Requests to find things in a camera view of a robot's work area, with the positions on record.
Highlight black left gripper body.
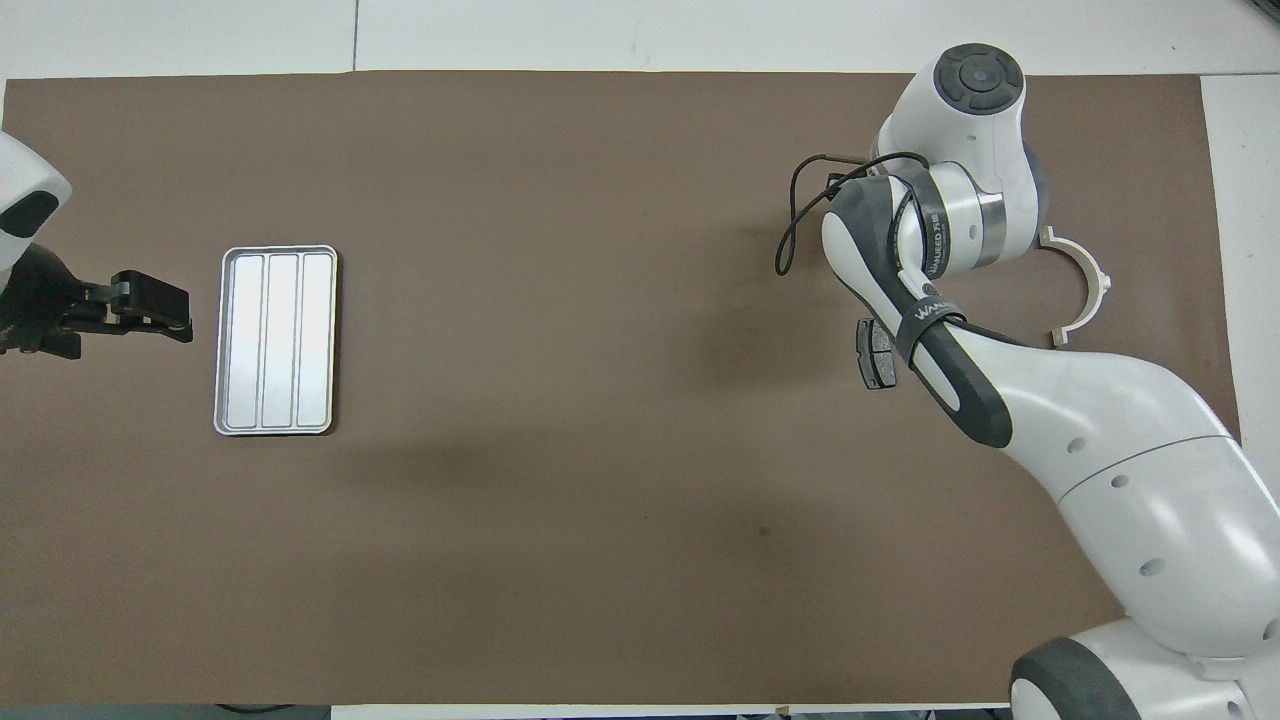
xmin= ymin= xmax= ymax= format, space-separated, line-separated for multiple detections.
xmin=0 ymin=243 xmax=113 ymax=358

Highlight silver metal tray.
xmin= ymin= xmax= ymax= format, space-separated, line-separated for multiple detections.
xmin=213 ymin=244 xmax=339 ymax=437

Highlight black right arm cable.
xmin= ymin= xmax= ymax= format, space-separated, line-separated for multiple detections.
xmin=775 ymin=152 xmax=931 ymax=276

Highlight dark grey rectangular brake pad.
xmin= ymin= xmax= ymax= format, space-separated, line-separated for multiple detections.
xmin=855 ymin=318 xmax=906 ymax=391

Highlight white curved plastic bracket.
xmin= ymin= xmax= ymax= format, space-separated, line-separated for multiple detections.
xmin=1040 ymin=226 xmax=1113 ymax=347

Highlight brown table mat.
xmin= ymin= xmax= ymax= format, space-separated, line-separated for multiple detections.
xmin=0 ymin=70 xmax=1241 ymax=706

